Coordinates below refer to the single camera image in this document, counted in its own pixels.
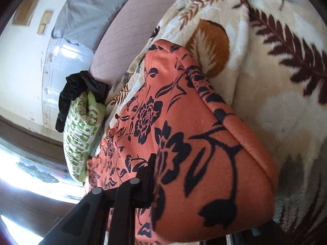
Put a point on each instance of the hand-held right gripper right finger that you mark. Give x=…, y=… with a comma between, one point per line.
x=268, y=234

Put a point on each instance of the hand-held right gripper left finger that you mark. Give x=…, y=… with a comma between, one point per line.
x=145, y=183

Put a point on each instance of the orange floral garment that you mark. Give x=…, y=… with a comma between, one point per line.
x=204, y=132

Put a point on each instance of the green checked pillow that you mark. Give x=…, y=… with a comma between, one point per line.
x=81, y=132

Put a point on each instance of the wooden door with leaded glass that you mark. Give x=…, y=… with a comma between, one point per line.
x=30, y=191

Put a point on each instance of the black garment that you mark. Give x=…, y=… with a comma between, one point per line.
x=74, y=86

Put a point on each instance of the pink bolster cushion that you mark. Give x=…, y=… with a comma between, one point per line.
x=122, y=38

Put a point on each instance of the leaf print blanket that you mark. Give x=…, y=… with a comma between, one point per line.
x=281, y=81

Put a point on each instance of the blue-grey pillow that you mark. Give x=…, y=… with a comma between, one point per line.
x=89, y=10

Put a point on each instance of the beige wall switch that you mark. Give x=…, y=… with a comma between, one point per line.
x=47, y=17
x=42, y=28

